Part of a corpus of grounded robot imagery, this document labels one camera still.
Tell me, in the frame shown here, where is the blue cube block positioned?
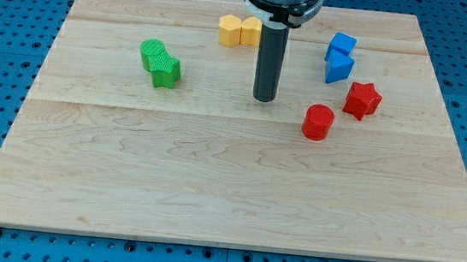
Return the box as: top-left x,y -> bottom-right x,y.
324,32 -> 358,61

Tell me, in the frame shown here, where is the yellow hexagon block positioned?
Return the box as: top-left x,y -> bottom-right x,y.
218,15 -> 242,47

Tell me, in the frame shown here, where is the green cylinder block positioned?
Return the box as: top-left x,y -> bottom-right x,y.
139,39 -> 165,72

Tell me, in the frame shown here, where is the red cylinder block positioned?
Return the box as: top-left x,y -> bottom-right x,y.
301,104 -> 335,141

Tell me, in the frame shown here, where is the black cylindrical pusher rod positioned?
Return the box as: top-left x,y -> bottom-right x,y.
252,26 -> 290,103

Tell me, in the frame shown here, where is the green star block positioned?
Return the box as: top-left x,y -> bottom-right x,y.
149,51 -> 181,89

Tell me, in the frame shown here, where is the red star block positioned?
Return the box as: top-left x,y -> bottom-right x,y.
342,81 -> 383,121

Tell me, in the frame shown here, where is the blue triangle block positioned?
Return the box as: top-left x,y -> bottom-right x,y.
324,50 -> 354,83

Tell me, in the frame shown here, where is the yellow heart block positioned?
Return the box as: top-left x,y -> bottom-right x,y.
239,16 -> 263,47

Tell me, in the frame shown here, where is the wooden board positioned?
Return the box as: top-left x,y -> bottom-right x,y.
0,0 -> 467,262

